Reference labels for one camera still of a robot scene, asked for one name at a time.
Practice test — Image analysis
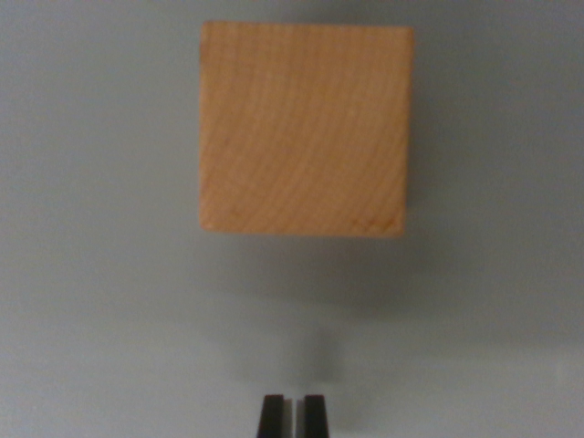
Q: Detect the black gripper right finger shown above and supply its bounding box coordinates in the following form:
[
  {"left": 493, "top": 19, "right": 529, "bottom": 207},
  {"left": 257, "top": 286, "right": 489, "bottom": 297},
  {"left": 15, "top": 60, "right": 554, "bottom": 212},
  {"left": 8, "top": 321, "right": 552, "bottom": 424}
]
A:
[{"left": 296, "top": 394, "right": 331, "bottom": 438}]

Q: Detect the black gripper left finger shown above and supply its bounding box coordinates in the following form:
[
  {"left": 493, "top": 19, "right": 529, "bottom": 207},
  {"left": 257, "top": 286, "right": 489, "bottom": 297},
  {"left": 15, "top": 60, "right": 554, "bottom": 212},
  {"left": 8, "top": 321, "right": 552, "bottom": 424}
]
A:
[{"left": 257, "top": 394, "right": 296, "bottom": 438}]

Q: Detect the wooden cube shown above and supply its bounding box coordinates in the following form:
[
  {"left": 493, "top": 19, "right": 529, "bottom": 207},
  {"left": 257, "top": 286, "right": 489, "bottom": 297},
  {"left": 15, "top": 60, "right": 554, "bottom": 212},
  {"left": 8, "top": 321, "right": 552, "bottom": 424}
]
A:
[{"left": 198, "top": 20, "right": 416, "bottom": 238}]

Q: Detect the grey plastic bin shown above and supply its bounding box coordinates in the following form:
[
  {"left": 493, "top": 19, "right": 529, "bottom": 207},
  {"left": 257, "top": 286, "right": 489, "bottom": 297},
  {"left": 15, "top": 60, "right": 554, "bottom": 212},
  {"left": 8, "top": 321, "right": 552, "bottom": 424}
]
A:
[{"left": 0, "top": 0, "right": 584, "bottom": 438}]

